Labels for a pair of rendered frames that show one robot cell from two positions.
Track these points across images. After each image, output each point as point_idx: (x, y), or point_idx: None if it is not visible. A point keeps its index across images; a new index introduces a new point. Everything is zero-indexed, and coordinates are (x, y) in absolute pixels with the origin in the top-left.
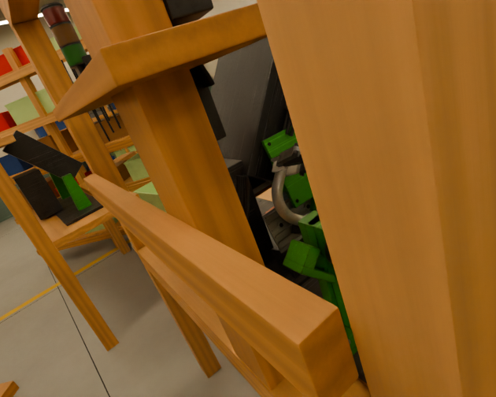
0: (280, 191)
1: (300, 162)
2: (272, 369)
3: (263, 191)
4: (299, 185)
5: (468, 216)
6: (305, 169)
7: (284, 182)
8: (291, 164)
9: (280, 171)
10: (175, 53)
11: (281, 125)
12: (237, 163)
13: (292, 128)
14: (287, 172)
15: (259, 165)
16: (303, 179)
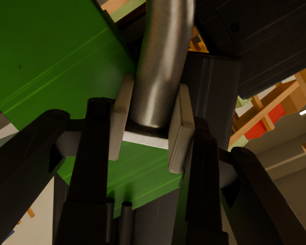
0: (167, 8)
1: (208, 221)
2: None
3: (134, 14)
4: (50, 43)
5: None
6: (109, 147)
7: (119, 49)
8: (209, 169)
9: (166, 95)
10: None
11: (137, 214)
12: (260, 90)
13: (110, 223)
14: (132, 92)
15: (201, 96)
16: (36, 69)
